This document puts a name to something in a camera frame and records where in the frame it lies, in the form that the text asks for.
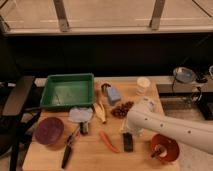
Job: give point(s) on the bunch of red grapes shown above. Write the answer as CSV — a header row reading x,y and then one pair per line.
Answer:
x,y
122,110

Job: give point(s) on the green plastic tray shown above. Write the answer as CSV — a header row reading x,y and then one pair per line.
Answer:
x,y
64,91

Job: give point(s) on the black chair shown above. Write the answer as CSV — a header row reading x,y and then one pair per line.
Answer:
x,y
12,130

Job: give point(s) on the orange carrot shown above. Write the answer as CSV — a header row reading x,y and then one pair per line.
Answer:
x,y
104,137

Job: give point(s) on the black eraser block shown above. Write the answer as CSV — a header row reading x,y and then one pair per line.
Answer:
x,y
127,142

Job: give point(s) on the banana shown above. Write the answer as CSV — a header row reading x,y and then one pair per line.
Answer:
x,y
100,112

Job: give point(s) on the blue sponge block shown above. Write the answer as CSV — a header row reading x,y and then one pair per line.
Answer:
x,y
113,95

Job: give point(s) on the orange bowl with utensil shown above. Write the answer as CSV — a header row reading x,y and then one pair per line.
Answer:
x,y
164,148

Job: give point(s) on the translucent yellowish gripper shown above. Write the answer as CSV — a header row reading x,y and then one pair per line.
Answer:
x,y
124,127

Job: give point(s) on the small dark red mushroom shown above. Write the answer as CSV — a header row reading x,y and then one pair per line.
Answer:
x,y
104,87

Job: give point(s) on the black handled knife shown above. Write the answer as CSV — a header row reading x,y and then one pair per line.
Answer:
x,y
68,147

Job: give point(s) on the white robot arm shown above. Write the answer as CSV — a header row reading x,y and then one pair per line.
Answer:
x,y
142,116

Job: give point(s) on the white cup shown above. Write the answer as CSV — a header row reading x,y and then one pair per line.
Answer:
x,y
143,84

